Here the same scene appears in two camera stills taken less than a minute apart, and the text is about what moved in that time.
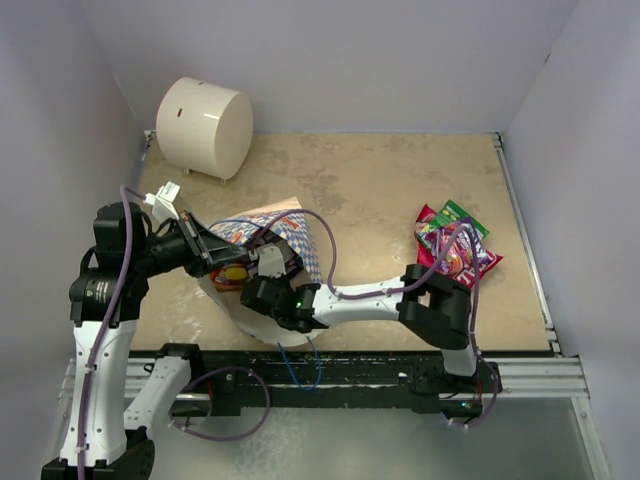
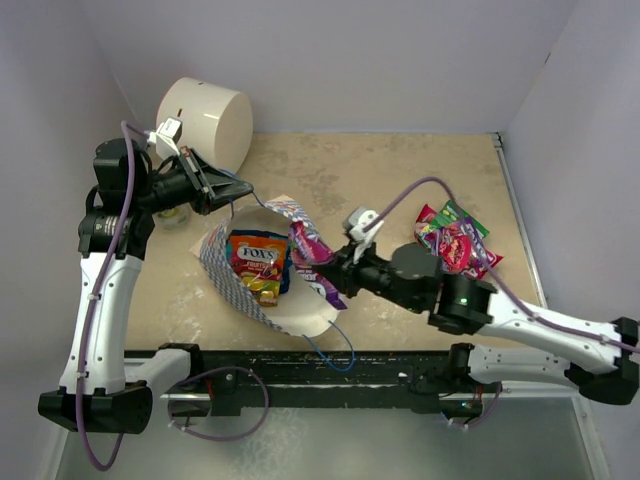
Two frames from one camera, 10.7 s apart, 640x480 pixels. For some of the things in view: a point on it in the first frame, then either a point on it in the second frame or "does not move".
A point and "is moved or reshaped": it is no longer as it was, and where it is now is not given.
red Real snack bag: x=470 y=274 does not move
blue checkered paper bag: x=279 y=241 is moved or reshaped
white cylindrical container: x=205 y=128 does not move
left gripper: x=218 y=249 -> x=208 y=179
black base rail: x=229 y=379 does not move
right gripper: x=275 y=278 -> x=345 y=268
